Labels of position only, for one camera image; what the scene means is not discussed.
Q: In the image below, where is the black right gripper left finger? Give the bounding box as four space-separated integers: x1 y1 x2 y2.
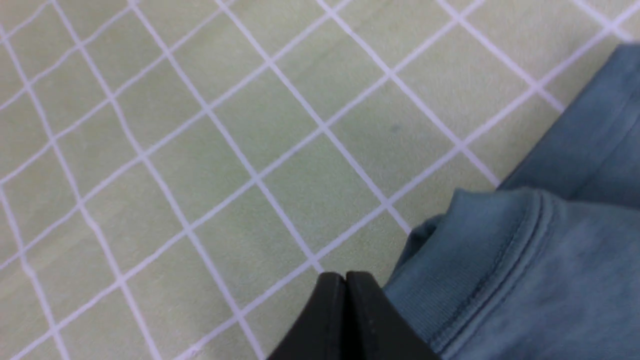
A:
268 272 346 360

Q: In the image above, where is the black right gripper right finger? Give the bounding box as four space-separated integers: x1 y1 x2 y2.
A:
345 271 439 360

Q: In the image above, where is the green long-sleeve top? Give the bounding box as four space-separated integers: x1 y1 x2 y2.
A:
384 44 640 360

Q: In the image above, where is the green checkered tablecloth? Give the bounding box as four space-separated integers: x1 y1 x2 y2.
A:
0 0 639 360

